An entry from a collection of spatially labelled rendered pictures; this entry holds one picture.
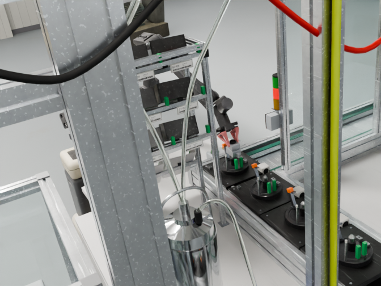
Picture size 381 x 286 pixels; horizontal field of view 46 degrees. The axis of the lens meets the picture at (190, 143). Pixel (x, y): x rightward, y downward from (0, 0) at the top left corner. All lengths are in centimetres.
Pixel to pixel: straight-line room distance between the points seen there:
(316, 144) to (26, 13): 1181
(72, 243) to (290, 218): 107
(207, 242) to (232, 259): 75
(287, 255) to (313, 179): 87
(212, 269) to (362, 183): 126
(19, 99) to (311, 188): 52
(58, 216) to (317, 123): 55
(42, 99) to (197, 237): 58
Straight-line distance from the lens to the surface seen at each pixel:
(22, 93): 58
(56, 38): 53
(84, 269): 83
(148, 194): 63
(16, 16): 1238
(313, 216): 88
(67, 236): 91
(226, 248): 186
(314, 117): 77
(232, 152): 209
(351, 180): 226
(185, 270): 110
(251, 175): 210
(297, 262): 164
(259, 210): 187
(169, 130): 174
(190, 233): 106
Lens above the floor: 206
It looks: 27 degrees down
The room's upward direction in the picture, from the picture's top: 8 degrees counter-clockwise
